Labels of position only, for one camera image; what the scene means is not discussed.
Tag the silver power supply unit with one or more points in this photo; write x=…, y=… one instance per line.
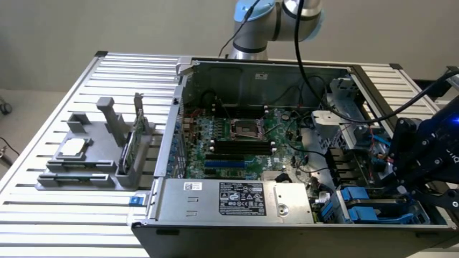
x=237, y=200

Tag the green motherboard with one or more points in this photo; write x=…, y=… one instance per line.
x=277, y=156

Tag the green graphics card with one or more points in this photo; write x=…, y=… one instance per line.
x=141, y=126

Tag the blue table clip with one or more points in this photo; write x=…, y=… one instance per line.
x=137, y=200

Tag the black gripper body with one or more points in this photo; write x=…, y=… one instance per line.
x=440, y=145

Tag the CPU socket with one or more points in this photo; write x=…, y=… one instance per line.
x=248, y=129

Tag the black box behind table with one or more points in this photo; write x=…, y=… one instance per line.
x=436, y=87

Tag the grey parts rack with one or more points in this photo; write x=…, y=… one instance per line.
x=107, y=158

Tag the coin cell battery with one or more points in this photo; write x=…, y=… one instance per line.
x=286, y=116

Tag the black expansion slot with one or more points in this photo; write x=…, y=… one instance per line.
x=225, y=157

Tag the silver drive cage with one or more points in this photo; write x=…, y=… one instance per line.
x=332, y=123

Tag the blue disk bay carrier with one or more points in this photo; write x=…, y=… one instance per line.
x=353, y=194
x=362, y=213

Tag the black open PC case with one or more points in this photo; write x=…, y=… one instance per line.
x=252, y=236

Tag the blue expansion slot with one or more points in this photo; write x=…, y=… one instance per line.
x=225, y=163

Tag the black disk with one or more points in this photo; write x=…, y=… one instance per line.
x=125, y=158

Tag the black table corner cap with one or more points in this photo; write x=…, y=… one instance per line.
x=101, y=53
x=396, y=66

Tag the black background object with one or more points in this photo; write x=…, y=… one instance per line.
x=6, y=107

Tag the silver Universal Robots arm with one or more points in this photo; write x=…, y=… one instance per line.
x=258, y=29

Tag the black RAM slot bank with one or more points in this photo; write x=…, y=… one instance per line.
x=242, y=110
x=242, y=146

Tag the silver chipset heatsink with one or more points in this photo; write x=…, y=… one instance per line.
x=274, y=176

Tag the black finned air shroud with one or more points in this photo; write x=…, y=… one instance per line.
x=342, y=164

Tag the silver CPU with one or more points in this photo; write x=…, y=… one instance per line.
x=74, y=147

